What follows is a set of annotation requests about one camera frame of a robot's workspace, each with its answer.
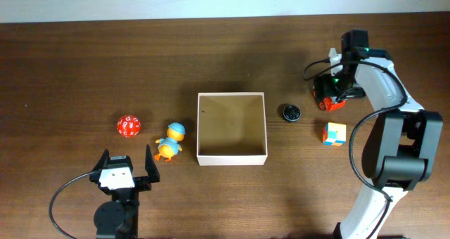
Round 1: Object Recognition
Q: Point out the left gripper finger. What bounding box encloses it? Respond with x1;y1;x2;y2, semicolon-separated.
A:
92;149;109;172
145;144;160;183

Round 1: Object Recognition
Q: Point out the red toy truck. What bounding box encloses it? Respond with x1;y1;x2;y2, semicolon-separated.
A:
313;89;346;111

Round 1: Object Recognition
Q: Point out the colourful puzzle cube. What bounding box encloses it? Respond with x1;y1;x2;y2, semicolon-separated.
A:
322;122;347;146

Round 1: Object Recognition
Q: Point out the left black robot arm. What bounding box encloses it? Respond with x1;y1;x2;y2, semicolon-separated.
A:
89;146;160;239

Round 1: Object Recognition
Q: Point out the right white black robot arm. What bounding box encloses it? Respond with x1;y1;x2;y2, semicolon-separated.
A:
311;30;443;238

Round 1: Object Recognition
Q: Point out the yellow duck toy blue hat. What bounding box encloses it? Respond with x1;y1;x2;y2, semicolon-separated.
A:
154;122;186;162

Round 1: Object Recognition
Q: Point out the red lettered ball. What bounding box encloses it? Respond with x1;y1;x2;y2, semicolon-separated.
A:
117;115;141;138

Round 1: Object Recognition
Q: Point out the black round cap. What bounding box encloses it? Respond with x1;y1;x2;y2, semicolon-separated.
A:
283;105;301;122

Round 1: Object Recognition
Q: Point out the white cardboard box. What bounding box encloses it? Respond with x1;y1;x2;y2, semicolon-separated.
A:
196;92;268;166

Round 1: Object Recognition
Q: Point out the right black camera cable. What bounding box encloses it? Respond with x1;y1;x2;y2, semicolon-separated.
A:
302;58;409;239

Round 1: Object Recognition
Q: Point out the black camera cable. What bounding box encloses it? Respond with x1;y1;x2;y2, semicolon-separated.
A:
49;171;96;239
302;58;409;239

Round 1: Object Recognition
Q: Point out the left black camera cable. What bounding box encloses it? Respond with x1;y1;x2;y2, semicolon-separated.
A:
49;171;96;239

